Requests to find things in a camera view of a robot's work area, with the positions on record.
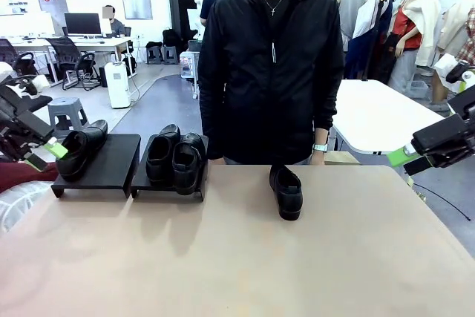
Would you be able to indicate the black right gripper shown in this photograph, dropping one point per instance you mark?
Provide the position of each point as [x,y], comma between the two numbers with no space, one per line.
[445,135]

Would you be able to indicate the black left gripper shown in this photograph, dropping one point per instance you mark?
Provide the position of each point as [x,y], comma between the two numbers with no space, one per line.
[33,125]

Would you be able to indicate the black pointed leather shoe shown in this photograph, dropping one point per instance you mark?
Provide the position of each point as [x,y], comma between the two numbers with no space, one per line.
[79,153]
[157,161]

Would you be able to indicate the black leather loafer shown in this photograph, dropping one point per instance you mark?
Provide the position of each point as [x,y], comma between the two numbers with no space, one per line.
[287,198]
[185,172]

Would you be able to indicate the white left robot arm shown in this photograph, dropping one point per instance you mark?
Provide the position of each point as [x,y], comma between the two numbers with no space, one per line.
[5,71]

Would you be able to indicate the person's left forearm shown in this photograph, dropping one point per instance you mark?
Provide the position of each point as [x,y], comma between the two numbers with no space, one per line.
[328,109]

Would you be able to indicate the person's right forearm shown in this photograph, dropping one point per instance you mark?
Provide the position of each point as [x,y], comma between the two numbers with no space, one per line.
[213,127]

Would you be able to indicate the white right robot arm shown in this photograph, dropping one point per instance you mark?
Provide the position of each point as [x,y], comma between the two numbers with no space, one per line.
[445,66]

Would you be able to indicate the black shoe stand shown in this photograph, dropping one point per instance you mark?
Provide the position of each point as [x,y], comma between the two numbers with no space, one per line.
[118,161]
[148,189]

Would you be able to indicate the person's left hand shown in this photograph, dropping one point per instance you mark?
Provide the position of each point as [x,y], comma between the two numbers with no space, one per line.
[318,158]

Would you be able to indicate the person's right hand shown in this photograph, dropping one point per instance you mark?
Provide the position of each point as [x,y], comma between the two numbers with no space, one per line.
[217,160]

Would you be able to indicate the dark red cloth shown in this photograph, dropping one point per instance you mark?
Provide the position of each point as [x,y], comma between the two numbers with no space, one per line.
[18,177]

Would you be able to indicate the grey plastic stool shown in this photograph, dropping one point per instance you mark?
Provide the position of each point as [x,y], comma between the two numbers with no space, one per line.
[70,107]

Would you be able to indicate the white table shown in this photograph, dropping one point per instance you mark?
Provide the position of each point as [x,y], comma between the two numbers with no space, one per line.
[378,116]

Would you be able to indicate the black office chair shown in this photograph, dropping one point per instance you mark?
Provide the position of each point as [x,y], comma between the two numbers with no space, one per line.
[41,101]
[67,49]
[24,61]

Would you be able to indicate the white plastic wrapped bundle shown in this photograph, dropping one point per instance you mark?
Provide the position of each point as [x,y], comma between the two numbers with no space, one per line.
[18,205]

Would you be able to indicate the light wooden box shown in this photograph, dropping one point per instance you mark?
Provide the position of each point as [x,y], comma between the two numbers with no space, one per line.
[343,157]

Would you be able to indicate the clear plastic bin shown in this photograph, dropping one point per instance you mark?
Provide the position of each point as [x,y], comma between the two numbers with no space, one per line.
[419,88]

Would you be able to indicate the silver wristwatch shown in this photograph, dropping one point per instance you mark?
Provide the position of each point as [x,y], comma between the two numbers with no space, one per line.
[320,147]

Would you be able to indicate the white air purifier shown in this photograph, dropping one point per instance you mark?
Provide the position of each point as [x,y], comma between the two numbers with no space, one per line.
[118,87]

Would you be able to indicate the white office desk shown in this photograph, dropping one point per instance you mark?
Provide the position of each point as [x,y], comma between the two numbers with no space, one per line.
[92,43]

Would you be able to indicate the mannequin in red top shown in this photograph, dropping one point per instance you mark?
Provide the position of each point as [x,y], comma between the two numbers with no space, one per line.
[402,29]

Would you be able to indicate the white desk partition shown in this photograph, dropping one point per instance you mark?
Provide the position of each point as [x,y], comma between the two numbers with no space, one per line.
[37,22]

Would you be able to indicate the black computer monitor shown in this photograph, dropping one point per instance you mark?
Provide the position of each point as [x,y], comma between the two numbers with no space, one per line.
[82,23]

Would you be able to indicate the mannequin in neon trousers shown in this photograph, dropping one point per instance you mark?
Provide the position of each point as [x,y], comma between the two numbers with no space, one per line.
[469,35]

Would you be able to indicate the mannequin in beige jacket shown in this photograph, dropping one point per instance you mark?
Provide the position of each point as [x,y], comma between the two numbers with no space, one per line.
[454,27]

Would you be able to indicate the small grey stool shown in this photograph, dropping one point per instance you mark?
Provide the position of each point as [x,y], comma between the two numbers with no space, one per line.
[153,55]
[170,55]

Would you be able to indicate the mannequin in cream jacket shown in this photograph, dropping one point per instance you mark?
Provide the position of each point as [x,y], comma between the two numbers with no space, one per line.
[426,16]

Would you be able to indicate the seated person at desk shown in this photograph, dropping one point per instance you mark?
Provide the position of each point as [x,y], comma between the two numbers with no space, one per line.
[118,27]

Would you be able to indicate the mannequin in white navy jacket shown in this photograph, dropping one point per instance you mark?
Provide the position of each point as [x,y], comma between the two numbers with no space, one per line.
[365,20]

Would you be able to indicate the grey notice board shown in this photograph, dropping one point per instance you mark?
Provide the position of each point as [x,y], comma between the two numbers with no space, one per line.
[59,3]

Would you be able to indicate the person in black jacket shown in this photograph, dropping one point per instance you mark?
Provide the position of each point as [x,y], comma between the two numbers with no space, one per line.
[267,101]

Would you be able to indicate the mannequin in grey tank top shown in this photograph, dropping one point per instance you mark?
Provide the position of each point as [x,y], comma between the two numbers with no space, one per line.
[349,9]

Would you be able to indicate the white equipment cart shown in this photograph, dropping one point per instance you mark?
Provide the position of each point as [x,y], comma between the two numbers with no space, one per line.
[189,66]

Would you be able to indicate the black backpack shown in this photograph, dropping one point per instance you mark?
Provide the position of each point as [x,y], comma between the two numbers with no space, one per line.
[171,40]

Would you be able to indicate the white mannequin bust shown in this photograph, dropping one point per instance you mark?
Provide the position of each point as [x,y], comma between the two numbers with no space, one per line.
[198,3]

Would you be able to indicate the standing person in navy shirt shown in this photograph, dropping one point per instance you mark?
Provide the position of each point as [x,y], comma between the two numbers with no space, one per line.
[208,7]

